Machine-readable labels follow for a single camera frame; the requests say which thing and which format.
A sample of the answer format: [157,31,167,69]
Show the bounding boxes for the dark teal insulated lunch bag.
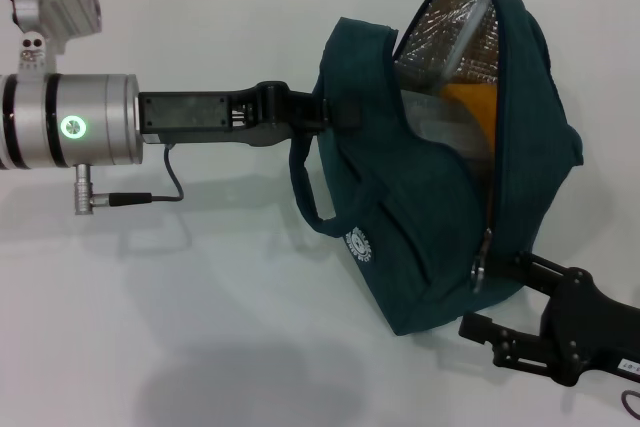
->
[288,0,585,337]

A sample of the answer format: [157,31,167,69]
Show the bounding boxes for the clear zipper pull ring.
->
[471,229,495,294]

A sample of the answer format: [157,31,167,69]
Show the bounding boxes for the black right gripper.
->
[459,251,640,388]

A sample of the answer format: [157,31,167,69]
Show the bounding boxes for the clear plastic food container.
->
[398,0,499,173]

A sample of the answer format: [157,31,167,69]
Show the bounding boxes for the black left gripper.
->
[137,80,362,148]

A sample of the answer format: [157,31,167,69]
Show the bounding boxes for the yellow toy banana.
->
[439,81,499,158]

